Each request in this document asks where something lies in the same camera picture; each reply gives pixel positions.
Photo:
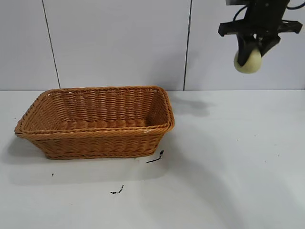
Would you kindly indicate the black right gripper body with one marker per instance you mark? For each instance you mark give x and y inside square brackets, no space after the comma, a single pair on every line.
[264,16]

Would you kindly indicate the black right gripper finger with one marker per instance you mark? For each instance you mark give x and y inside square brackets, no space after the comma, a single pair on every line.
[268,45]
[245,51]

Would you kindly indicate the pale yellow egg yolk pastry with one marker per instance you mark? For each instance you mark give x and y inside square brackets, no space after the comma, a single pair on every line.
[253,62]

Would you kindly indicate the brown woven wicker basket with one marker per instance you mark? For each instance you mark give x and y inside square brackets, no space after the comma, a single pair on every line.
[95,140]

